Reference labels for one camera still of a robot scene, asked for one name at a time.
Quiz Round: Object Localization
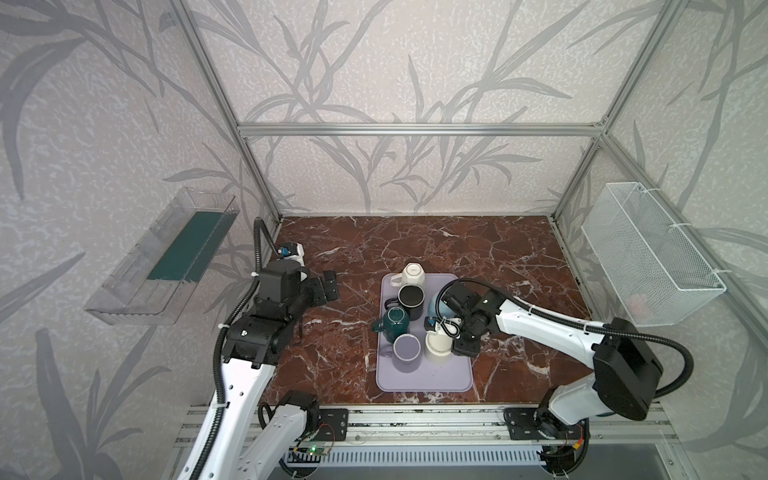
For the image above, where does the clear plastic wall bin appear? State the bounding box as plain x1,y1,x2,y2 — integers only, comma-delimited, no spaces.
84,187,240,326

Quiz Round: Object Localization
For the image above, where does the green pad in bin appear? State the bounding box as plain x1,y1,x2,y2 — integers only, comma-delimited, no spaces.
148,211,237,283

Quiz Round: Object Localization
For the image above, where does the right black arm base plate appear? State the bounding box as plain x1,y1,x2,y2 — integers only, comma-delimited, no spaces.
503,407,588,442

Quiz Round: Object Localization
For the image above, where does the white mug red interior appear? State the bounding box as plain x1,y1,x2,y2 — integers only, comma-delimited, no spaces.
424,317,460,365

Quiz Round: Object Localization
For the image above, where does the light blue mug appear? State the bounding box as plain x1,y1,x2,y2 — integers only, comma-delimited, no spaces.
427,293,450,318

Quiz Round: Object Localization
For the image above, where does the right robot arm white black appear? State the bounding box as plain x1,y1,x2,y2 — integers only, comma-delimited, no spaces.
434,278,695,438

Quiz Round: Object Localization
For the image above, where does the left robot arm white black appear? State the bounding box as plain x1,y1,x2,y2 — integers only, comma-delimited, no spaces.
179,256,339,479

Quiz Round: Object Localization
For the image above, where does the lavender rectangular tray mat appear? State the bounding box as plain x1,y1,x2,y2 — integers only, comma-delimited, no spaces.
375,272,475,394

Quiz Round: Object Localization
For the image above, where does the green circuit board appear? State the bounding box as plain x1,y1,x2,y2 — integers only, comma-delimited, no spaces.
291,445,332,463

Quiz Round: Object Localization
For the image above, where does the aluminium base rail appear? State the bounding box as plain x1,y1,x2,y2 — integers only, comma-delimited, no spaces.
173,404,682,448

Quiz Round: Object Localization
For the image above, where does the aluminium frame crossbar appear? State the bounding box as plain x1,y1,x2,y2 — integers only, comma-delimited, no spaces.
237,123,602,138

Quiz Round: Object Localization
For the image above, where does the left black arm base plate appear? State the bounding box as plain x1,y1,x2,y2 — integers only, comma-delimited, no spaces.
305,408,350,443

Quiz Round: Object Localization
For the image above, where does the lavender purple mug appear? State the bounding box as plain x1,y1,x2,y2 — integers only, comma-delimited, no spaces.
378,333,422,373

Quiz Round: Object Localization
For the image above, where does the white octagonal mug upside down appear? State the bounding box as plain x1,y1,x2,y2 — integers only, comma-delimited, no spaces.
390,262,426,288

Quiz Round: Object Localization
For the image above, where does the white wire mesh basket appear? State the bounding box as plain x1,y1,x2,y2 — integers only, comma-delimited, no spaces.
582,182,727,327

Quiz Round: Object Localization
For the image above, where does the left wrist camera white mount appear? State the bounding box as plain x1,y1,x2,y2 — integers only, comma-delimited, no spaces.
277,242,305,266

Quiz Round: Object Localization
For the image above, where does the dark green mug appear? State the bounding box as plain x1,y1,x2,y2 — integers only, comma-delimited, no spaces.
372,305,410,343

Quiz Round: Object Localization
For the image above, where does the black mug white rim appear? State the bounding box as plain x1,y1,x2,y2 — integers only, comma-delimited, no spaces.
384,284,425,322

